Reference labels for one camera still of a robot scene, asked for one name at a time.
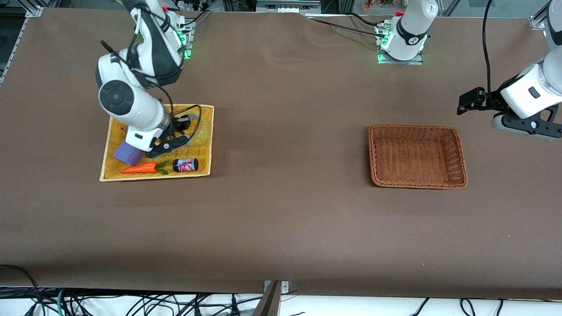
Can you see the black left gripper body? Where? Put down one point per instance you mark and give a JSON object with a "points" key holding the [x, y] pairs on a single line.
{"points": [[491, 102]]}

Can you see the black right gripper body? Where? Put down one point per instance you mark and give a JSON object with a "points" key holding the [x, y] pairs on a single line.
{"points": [[179, 124]]}

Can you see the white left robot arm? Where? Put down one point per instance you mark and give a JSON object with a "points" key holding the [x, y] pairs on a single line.
{"points": [[410, 26]]}

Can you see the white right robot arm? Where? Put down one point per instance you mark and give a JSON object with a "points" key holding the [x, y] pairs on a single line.
{"points": [[131, 105]]}

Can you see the yellow wicker basket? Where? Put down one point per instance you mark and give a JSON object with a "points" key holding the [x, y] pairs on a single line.
{"points": [[203, 156]]}

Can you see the small printed drink can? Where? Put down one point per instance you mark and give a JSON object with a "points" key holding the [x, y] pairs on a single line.
{"points": [[186, 165]]}

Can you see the orange carrot toy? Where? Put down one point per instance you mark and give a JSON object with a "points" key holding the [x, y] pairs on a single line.
{"points": [[140, 168]]}

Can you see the purple cube block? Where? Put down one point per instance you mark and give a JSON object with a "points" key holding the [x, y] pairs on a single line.
{"points": [[125, 156]]}

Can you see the brown wicker basket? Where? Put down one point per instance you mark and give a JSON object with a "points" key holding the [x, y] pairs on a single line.
{"points": [[417, 156]]}

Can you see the white power strip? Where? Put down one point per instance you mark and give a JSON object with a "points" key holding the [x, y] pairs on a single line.
{"points": [[193, 4]]}

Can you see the brown table cover sheet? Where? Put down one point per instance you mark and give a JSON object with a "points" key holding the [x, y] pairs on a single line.
{"points": [[281, 228]]}

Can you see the grey metal background box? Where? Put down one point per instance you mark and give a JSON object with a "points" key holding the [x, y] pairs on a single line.
{"points": [[287, 6]]}

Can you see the grey support beam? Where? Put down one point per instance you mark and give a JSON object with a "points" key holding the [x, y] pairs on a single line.
{"points": [[268, 305]]}

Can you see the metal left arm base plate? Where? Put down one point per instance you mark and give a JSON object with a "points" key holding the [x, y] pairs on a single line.
{"points": [[417, 59]]}

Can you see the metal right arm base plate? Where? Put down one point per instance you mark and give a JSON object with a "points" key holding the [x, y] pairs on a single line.
{"points": [[189, 49]]}

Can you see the aluminium frame corner profile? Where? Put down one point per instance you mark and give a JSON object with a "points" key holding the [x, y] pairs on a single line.
{"points": [[35, 11], [538, 19]]}

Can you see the metal table edge bracket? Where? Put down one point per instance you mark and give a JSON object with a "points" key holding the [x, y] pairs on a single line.
{"points": [[284, 286]]}

